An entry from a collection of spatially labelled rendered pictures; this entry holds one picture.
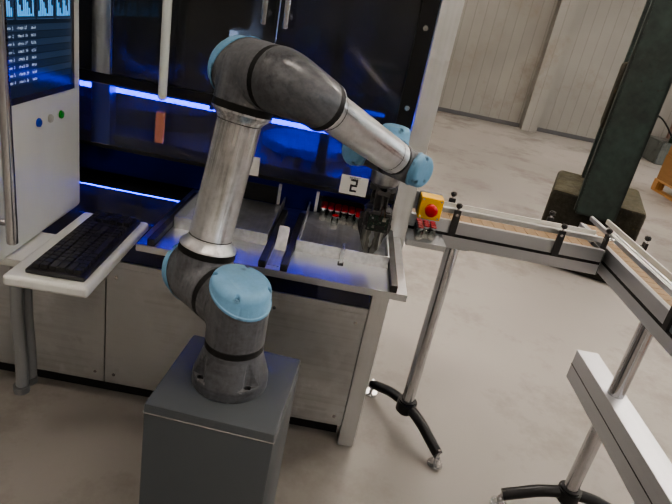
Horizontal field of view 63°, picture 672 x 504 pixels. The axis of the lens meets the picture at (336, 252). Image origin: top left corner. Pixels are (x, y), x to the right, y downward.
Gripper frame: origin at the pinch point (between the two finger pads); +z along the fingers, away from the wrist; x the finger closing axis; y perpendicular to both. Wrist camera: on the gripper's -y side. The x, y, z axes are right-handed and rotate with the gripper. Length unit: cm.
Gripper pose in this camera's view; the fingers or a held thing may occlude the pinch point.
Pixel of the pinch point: (368, 250)
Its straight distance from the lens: 153.5
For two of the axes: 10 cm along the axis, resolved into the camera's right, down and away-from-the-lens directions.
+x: 9.8, 1.9, 0.2
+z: -1.8, 9.0, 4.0
